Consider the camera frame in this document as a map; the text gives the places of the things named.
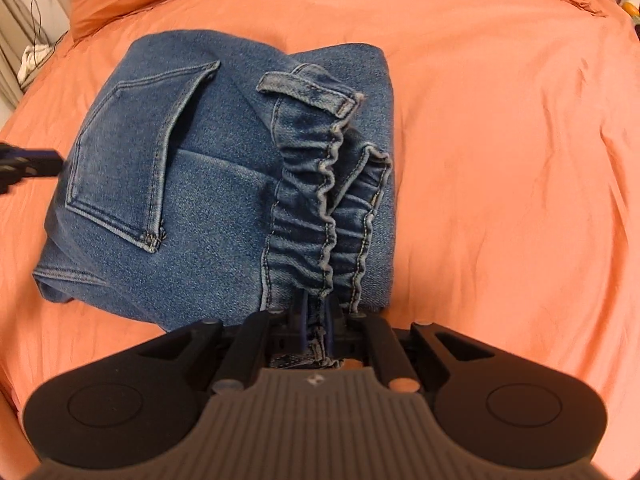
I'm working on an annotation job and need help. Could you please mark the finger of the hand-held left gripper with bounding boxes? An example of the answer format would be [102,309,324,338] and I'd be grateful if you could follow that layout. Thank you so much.
[0,142,64,194]

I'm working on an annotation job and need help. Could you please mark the black charger cable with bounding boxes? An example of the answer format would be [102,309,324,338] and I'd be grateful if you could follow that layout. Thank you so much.
[29,0,69,61]

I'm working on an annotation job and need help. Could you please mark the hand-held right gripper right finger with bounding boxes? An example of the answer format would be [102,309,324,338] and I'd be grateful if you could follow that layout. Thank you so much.
[323,302,494,393]

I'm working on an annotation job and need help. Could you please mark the blue denim pants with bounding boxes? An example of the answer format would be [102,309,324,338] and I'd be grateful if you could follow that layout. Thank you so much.
[32,28,396,368]

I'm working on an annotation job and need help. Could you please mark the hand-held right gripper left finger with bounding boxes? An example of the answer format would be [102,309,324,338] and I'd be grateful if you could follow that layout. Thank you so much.
[136,300,307,394]

